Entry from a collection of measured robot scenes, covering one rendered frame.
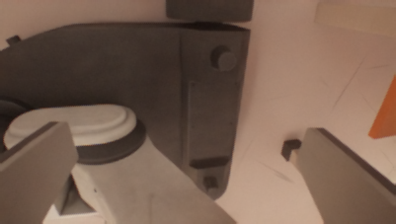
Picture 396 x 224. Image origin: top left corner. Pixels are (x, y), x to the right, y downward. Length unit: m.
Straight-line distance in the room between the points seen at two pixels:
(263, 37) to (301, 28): 0.14
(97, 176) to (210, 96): 0.29
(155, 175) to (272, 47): 0.56
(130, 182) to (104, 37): 0.28
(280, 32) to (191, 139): 0.44
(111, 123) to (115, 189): 0.10
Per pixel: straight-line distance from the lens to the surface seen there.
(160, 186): 0.30
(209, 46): 0.42
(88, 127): 0.35
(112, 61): 0.46
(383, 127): 0.73
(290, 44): 0.77
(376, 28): 0.65
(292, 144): 0.94
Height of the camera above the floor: 0.61
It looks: 59 degrees down
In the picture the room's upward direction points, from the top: 156 degrees clockwise
